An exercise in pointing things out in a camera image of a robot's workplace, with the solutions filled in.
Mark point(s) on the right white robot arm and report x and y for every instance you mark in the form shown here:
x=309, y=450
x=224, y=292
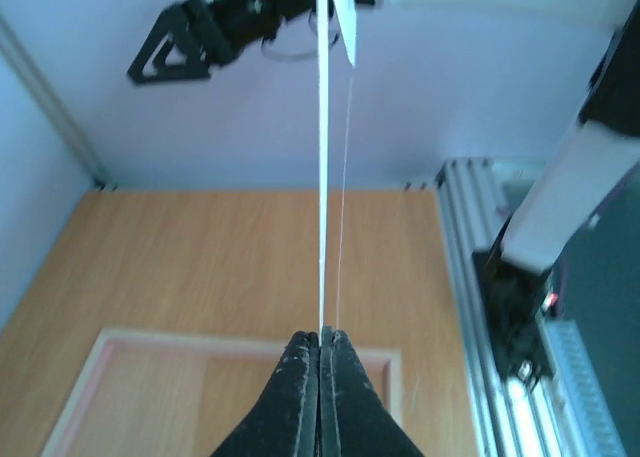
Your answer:
x=602, y=147

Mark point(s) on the aluminium rail base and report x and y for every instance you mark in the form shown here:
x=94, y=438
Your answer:
x=534, y=391

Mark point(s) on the grey slotted cable duct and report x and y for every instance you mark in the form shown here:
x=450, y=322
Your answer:
x=592, y=424

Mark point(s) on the white mat board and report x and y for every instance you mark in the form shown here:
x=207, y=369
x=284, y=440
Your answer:
x=324, y=152

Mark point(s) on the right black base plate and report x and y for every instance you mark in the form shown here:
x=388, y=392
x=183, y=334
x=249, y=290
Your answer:
x=512, y=298

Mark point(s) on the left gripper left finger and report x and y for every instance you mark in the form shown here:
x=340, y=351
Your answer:
x=283, y=421

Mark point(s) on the right aluminium corner post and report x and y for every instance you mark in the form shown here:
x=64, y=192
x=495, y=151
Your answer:
x=49, y=102

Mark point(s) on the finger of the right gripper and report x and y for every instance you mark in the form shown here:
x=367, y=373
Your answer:
x=172, y=52

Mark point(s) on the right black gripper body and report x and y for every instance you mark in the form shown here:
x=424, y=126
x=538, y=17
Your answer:
x=243, y=22

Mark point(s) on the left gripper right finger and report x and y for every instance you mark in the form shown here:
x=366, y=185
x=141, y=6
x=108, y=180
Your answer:
x=352, y=418

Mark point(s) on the pink picture frame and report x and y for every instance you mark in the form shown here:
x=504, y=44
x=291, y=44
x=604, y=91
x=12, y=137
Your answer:
x=110, y=340

